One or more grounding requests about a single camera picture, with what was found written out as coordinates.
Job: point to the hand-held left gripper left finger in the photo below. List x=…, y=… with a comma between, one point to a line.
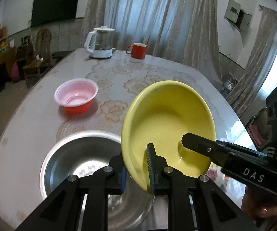
x=123, y=180

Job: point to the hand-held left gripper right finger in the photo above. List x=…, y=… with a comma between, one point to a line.
x=151, y=173

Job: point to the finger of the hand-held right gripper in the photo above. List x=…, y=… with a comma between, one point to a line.
x=201, y=146

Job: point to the yellow bowl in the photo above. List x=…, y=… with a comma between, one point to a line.
x=167, y=115

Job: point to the stainless steel bowl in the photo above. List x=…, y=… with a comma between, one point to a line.
x=80, y=154

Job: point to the person's right hand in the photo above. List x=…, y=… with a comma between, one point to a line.
x=258, y=204

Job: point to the red cushioned chair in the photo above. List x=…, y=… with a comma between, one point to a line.
x=257, y=130

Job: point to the shiny plastic bag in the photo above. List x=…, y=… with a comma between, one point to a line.
x=228, y=83

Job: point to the narrow beige curtain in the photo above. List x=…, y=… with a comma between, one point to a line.
x=256, y=77

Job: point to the red plastic bowl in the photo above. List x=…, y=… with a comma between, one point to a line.
x=75, y=96

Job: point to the lace table mat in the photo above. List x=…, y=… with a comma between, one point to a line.
x=114, y=77

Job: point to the red mug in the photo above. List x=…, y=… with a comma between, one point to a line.
x=138, y=51

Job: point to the wide beige curtain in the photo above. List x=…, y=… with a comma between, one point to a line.
x=165, y=16

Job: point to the white electric kettle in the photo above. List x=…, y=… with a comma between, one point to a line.
x=99, y=43

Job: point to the pink bag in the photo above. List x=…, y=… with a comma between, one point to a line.
x=15, y=73

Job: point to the wooden chair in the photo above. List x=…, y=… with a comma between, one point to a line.
x=40, y=53

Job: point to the grey wall box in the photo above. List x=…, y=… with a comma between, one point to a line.
x=237, y=14

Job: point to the black wall television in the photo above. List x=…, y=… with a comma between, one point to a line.
x=56, y=4

